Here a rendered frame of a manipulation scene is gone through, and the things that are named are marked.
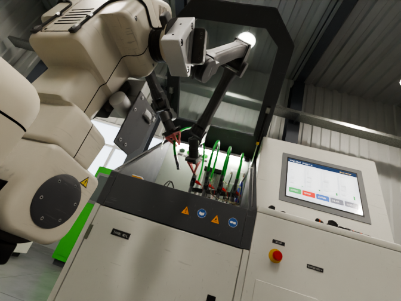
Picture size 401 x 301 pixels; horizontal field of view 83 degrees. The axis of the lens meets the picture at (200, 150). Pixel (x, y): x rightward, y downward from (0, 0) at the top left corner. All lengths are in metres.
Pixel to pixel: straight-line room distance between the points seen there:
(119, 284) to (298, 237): 0.73
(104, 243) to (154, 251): 0.22
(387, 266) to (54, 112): 1.20
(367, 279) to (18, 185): 1.11
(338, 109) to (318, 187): 6.27
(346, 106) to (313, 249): 6.91
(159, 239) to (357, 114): 7.31
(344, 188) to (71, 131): 1.39
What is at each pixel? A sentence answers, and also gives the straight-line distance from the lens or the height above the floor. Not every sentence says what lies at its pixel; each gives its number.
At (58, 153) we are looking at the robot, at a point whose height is 0.80.
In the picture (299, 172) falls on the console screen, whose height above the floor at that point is 1.32.
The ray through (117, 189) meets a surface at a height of 0.87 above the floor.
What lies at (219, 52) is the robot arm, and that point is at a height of 1.35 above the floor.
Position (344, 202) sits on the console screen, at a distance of 1.48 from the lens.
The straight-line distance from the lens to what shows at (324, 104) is 7.51.
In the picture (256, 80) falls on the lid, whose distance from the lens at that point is 1.50.
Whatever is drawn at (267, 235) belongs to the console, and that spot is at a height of 0.87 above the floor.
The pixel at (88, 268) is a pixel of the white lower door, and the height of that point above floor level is 0.54.
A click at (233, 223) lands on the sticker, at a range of 1.01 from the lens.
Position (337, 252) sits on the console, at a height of 0.88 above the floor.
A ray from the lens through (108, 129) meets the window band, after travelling 6.39.
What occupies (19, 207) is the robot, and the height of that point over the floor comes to 0.69.
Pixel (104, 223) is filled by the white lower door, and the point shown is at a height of 0.72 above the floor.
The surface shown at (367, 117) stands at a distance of 7.98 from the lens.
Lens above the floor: 0.71
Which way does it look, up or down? 24 degrees up
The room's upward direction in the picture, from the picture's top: 18 degrees clockwise
